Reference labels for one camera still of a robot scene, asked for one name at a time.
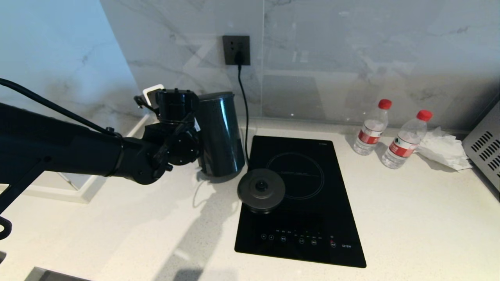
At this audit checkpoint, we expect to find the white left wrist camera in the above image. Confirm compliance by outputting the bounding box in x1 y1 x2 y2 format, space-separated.
134 84 166 110

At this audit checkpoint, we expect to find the crumpled white tissue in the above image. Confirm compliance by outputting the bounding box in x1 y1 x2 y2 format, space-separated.
415 126 473 173

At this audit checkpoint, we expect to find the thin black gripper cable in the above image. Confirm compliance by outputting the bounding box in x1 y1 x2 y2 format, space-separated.
154 111 198 166

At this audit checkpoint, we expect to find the black electric kettle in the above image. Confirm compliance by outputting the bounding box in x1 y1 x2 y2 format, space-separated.
195 91 246 178

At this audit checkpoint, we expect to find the round grey kettle base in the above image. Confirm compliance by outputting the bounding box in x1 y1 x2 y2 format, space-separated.
237 168 286 215

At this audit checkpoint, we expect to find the black glass induction cooktop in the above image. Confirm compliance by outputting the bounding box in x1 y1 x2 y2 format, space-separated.
234 135 367 269

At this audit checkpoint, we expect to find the black power cord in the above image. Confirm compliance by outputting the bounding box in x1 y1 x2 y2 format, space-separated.
233 50 251 166

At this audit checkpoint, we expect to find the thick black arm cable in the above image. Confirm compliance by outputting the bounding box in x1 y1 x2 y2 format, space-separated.
0 78 120 138

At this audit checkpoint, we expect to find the dark grey wall socket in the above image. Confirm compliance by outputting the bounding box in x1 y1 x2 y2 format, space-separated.
222 35 251 66

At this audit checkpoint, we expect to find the red-capped water bottle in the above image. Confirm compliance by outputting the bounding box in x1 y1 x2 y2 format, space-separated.
353 99 393 156
381 109 434 169

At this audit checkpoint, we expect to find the silver vented appliance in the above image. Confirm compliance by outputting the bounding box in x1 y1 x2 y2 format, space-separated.
461 98 500 194

